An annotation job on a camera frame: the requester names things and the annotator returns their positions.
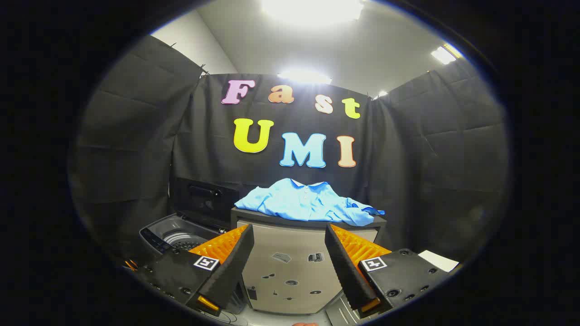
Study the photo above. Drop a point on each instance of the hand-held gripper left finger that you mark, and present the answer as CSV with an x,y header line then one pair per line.
x,y
233,262

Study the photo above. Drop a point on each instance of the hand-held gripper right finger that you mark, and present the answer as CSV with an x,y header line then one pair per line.
x,y
346,267

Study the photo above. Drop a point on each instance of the grey cabinet with black top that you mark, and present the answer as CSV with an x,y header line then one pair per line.
x,y
290,244

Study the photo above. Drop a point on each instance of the black backdrop cloth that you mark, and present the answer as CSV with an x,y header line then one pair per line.
x,y
136,149

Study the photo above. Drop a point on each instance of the dark glass washing machine lid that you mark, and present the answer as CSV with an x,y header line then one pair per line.
x,y
204,201

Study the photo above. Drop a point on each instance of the light blue polo shirt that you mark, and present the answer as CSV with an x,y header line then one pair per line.
x,y
303,203

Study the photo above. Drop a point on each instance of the grey washing machine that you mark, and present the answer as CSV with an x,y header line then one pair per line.
x,y
158,233

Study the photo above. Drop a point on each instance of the ceiling light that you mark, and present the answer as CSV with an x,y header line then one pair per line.
x,y
312,10
443,55
304,76

